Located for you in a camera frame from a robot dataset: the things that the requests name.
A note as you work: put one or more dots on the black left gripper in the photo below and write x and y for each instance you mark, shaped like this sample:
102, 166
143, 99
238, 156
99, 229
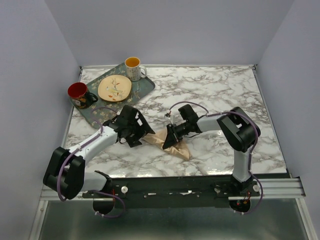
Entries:
143, 129

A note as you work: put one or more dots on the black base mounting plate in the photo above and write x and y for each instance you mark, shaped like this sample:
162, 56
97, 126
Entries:
220, 191

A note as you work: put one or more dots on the black mug red inside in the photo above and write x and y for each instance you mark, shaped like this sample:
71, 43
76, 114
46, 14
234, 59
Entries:
80, 95

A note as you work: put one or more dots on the cream bird plate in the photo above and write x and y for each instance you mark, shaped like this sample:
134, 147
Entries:
114, 88

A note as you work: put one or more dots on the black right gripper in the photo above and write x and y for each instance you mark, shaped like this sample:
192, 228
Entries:
172, 137

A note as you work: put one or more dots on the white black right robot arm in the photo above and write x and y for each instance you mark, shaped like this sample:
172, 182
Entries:
240, 131

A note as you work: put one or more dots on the white mug yellow inside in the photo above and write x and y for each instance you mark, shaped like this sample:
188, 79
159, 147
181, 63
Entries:
134, 70

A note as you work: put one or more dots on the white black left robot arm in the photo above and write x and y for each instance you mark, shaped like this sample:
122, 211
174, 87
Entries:
66, 172

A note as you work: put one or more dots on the peach cloth napkin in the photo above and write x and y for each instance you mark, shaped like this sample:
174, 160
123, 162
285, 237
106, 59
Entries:
180, 150

